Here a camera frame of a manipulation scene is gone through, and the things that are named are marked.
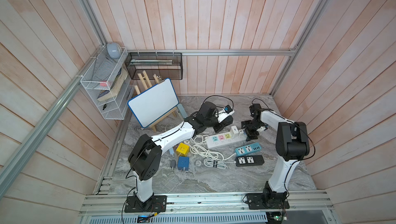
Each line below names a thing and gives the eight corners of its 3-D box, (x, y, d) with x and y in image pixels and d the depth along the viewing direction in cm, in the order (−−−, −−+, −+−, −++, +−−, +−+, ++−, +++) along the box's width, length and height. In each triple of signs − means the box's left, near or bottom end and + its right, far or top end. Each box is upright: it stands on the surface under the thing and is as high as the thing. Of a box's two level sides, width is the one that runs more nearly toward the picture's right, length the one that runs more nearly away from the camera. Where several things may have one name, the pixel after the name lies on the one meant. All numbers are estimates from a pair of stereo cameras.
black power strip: (236, 167, 86) (237, 165, 84) (234, 158, 90) (235, 156, 88) (263, 164, 87) (265, 163, 85) (260, 156, 90) (261, 154, 88)
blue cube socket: (177, 170, 85) (177, 168, 81) (178, 158, 90) (178, 155, 86) (189, 170, 85) (189, 168, 81) (189, 158, 90) (189, 155, 86)
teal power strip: (236, 156, 90) (237, 154, 88) (234, 150, 93) (234, 148, 91) (261, 150, 93) (262, 148, 91) (257, 144, 96) (259, 142, 93)
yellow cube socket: (175, 153, 90) (175, 150, 87) (180, 145, 94) (180, 141, 90) (185, 158, 88) (185, 155, 85) (190, 149, 92) (190, 146, 89)
